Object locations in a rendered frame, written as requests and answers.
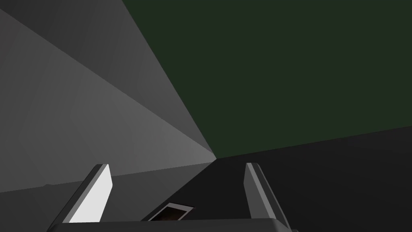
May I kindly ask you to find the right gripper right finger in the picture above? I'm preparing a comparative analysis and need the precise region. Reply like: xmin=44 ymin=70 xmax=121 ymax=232
xmin=243 ymin=162 xmax=288 ymax=223

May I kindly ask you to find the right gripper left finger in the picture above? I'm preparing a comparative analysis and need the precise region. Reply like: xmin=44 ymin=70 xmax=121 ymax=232
xmin=54 ymin=163 xmax=113 ymax=224

